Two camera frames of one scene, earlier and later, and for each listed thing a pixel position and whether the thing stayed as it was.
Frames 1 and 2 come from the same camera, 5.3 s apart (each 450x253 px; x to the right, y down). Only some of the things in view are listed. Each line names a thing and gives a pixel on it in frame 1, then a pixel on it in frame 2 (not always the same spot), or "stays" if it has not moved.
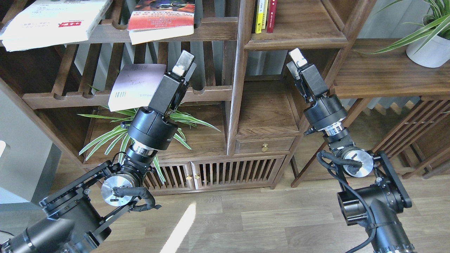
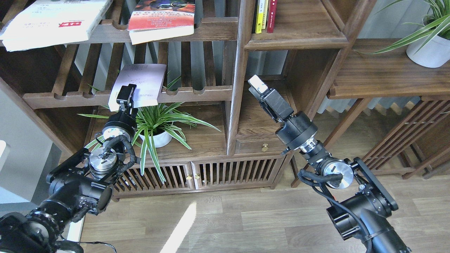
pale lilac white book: x=134 y=86 stays
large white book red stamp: x=46 y=22 stays
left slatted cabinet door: x=179 y=175 stays
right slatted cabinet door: x=259 y=170 stays
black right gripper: x=326 y=111 to x=296 y=128
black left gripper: x=155 y=127 to x=123 y=123
